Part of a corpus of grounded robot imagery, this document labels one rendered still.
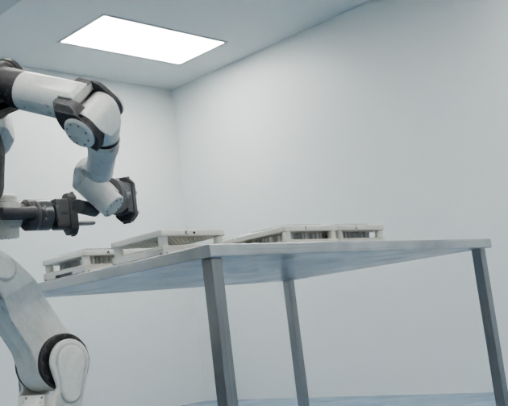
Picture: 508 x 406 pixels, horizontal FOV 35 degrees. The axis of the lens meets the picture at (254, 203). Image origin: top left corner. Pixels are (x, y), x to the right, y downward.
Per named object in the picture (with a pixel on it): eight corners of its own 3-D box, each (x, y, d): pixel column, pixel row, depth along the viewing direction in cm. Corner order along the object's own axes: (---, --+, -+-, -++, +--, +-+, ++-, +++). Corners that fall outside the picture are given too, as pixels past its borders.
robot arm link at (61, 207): (64, 196, 237) (25, 196, 230) (78, 189, 229) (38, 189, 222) (68, 238, 235) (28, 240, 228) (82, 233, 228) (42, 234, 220)
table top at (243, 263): (287, 280, 394) (286, 274, 395) (492, 247, 319) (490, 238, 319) (3, 300, 287) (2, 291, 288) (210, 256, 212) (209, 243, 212)
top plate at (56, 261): (102, 264, 289) (102, 258, 289) (145, 254, 272) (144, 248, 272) (42, 266, 271) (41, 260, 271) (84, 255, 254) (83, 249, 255)
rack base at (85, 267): (104, 278, 288) (103, 271, 288) (147, 269, 271) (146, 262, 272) (43, 281, 270) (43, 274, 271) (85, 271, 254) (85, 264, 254)
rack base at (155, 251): (163, 254, 227) (162, 245, 227) (112, 265, 244) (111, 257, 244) (226, 252, 244) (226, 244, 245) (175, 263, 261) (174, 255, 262)
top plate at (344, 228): (333, 240, 305) (332, 235, 305) (384, 229, 287) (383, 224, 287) (287, 242, 288) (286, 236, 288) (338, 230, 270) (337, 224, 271)
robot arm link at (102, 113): (123, 160, 194) (134, 106, 179) (100, 188, 188) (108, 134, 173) (86, 139, 195) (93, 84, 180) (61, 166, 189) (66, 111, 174)
